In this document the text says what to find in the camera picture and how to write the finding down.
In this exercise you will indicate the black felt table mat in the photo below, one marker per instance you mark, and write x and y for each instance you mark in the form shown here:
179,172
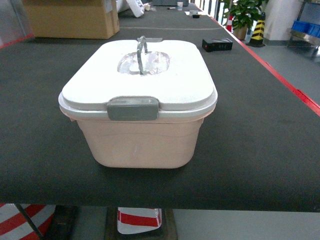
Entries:
258,151

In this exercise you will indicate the cardboard box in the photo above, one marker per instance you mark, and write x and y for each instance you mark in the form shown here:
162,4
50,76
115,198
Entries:
72,19

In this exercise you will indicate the small blue bin on shelf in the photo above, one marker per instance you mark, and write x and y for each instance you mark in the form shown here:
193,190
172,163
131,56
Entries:
307,28

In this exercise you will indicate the white box lid grey handle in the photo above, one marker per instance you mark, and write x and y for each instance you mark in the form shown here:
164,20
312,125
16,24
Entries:
166,80

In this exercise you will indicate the small black device box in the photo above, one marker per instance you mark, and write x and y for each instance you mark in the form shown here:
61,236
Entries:
216,44

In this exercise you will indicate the potted green plant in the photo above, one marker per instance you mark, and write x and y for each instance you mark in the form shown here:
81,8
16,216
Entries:
244,13

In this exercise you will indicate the steel shelf rack right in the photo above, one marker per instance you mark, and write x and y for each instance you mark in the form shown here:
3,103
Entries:
309,11

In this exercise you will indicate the pink plastic storage box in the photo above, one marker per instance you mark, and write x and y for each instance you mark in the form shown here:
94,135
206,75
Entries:
167,142

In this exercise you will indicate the red white striped bollard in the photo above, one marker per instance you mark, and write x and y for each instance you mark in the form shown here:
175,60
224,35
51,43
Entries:
132,220

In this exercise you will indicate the white paper cup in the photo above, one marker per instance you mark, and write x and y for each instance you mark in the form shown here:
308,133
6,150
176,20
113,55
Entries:
180,5

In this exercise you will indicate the yellow black striped bollard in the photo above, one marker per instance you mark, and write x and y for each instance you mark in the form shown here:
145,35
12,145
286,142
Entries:
257,37

